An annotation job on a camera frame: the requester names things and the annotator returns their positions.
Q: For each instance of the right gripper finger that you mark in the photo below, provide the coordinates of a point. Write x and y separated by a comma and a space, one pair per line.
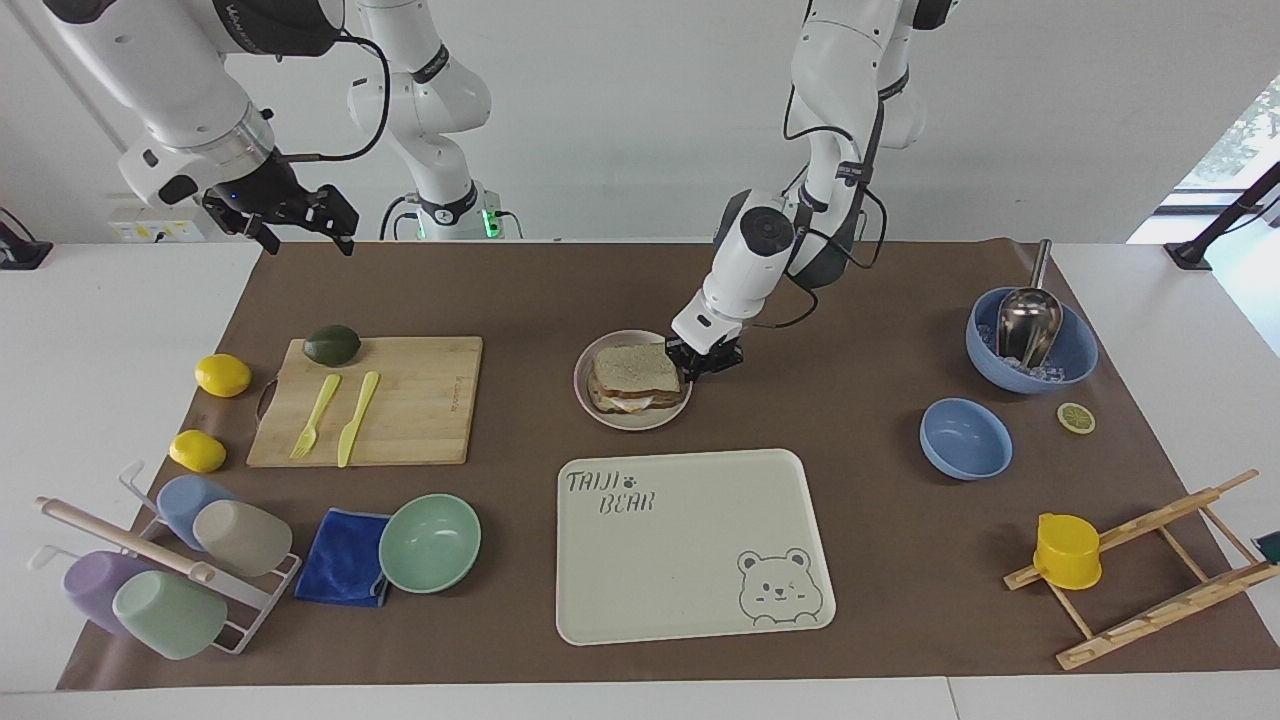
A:
340, 212
268, 232

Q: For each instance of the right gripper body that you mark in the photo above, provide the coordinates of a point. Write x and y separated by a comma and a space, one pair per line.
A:
262, 188

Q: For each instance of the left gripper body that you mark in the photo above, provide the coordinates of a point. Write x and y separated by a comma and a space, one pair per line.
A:
708, 354

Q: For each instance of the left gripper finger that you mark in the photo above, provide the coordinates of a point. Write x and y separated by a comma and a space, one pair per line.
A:
728, 362
680, 360

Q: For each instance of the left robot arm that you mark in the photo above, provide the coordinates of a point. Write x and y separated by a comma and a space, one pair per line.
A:
760, 240

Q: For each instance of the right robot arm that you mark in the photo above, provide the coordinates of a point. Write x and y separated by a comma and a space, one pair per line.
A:
170, 70

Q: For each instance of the sandwich base with filling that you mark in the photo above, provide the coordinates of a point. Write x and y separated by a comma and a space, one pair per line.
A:
625, 402

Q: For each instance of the beige round plate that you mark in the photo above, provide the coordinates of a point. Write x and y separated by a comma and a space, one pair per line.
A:
630, 420

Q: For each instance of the brown bread slice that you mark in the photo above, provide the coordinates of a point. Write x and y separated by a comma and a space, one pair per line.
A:
636, 368

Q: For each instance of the white power strip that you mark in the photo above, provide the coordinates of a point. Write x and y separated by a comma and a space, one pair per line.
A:
150, 231

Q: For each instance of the green avocado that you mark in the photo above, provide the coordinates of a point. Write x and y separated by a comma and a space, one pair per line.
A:
332, 345

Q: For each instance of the yellow lemon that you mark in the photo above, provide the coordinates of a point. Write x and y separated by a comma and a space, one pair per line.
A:
223, 375
197, 451

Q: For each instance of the yellow-green plastic fork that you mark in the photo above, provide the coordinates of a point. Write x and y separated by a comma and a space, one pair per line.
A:
318, 405

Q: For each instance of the yellow-green plastic knife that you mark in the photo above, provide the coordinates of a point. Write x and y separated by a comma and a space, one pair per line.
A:
356, 415

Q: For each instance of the wooden cutting board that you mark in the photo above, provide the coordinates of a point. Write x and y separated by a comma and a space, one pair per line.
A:
420, 400

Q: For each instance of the cream tray with bear print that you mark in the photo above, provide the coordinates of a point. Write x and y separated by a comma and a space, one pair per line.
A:
660, 570

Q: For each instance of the black stand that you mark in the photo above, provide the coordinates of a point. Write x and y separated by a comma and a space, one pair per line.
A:
22, 250
1215, 225

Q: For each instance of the small blue bowl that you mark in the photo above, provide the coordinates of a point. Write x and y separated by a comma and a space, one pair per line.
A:
965, 440

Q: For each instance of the large blue bowl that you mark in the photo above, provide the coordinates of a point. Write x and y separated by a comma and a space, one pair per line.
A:
985, 365

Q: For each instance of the blue plastic cup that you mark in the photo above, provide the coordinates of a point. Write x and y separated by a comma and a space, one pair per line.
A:
180, 500

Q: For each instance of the metal scoop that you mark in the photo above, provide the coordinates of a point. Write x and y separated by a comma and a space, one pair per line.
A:
1030, 320

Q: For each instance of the beige plastic cup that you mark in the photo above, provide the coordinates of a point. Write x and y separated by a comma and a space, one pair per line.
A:
245, 538

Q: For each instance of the green bowl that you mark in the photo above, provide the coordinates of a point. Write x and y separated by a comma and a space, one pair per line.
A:
430, 545

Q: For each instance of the ice cube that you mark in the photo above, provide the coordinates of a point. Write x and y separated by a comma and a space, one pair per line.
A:
1048, 373

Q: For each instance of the blue cloth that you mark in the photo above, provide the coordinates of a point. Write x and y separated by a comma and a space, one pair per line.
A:
340, 560

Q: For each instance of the lemon slice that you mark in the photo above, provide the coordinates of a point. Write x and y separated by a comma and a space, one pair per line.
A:
1076, 418

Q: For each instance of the yellow plastic cup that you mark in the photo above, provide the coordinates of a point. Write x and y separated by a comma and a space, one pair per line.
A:
1067, 555

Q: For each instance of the green plastic cup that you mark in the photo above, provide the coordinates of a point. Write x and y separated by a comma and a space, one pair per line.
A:
170, 615

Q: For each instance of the purple plastic cup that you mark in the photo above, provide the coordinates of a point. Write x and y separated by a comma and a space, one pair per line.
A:
95, 590

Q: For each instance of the wooden folding rack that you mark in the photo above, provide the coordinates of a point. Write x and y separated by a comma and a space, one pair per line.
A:
1150, 615

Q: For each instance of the window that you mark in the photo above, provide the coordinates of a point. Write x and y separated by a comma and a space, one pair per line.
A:
1235, 140

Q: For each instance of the dark green object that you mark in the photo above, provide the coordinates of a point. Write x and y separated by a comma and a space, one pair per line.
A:
1270, 547

